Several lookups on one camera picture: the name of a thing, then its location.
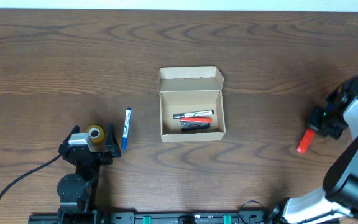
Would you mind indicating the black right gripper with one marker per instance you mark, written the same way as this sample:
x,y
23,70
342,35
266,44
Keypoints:
x,y
319,123

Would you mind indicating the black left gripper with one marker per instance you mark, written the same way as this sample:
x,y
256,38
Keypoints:
x,y
99,153

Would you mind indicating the yellow tape roll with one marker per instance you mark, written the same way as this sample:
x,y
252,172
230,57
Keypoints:
x,y
96,133

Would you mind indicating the red utility knife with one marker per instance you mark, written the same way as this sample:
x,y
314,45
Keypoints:
x,y
305,141

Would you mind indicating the blue whiteboard marker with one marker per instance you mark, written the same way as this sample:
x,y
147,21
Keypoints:
x,y
125,134

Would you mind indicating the red and black stapler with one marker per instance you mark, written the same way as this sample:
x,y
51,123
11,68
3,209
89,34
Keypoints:
x,y
194,123

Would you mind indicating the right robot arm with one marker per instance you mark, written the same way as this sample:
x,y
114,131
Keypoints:
x,y
338,196

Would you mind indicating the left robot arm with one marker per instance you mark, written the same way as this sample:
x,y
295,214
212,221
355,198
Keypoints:
x,y
77,191

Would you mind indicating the open cardboard box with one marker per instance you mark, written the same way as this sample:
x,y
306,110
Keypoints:
x,y
189,89

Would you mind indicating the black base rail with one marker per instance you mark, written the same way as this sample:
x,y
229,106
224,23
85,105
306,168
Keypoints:
x,y
245,216

